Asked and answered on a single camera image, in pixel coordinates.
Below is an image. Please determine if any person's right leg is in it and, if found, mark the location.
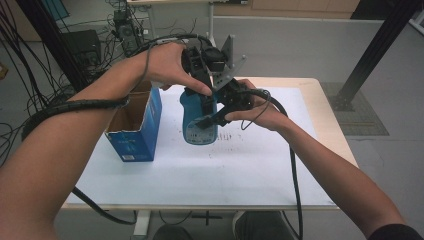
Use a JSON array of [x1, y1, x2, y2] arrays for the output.
[[234, 210, 301, 240]]

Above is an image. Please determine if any black equipment case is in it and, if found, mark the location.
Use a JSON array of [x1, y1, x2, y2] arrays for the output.
[[62, 29, 103, 68]]

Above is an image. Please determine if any black metal beam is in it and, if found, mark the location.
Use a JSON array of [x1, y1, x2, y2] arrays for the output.
[[328, 0, 424, 113]]

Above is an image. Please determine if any black metal post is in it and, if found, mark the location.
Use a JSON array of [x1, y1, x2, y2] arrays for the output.
[[14, 0, 96, 98]]

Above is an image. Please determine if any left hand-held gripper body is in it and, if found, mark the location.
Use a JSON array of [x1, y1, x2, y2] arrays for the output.
[[181, 34, 235, 87]]

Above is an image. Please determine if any person's leg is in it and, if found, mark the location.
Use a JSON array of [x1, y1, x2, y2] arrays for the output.
[[234, 210, 301, 240], [151, 223, 195, 240]]

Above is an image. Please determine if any white desk frame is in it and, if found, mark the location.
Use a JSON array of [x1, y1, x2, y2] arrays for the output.
[[126, 0, 218, 48]]

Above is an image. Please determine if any person's right hand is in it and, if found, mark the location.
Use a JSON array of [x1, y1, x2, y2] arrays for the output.
[[223, 78, 292, 132]]

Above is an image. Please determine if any person's left hand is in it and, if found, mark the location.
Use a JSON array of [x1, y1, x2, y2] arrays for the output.
[[144, 42, 214, 98]]

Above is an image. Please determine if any teal panel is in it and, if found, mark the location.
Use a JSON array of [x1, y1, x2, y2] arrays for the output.
[[41, 0, 71, 22]]

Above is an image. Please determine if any tangle of black cables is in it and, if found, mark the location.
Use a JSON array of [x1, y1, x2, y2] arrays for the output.
[[0, 0, 201, 168]]

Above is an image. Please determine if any person's black sleeve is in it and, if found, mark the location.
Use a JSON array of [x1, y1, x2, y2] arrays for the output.
[[368, 223, 424, 240]]

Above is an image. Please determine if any blue cardboard box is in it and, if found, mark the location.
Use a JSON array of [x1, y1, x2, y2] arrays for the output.
[[104, 79, 163, 163]]

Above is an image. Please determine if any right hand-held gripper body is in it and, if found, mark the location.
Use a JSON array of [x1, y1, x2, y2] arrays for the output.
[[213, 54, 256, 113]]

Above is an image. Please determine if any person's left leg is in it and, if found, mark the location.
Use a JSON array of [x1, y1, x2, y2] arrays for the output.
[[151, 223, 195, 240]]

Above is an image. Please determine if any black computer tower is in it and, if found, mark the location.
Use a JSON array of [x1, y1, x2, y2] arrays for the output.
[[113, 9, 145, 58]]

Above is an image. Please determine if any wooden cabinet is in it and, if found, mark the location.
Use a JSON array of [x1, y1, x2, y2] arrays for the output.
[[213, 0, 362, 20]]

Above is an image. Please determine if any blue bottle with white cap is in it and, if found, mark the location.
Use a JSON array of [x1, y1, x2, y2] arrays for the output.
[[179, 87, 219, 146]]

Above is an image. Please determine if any white table mat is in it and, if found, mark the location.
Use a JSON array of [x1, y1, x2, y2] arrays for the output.
[[66, 84, 336, 207]]

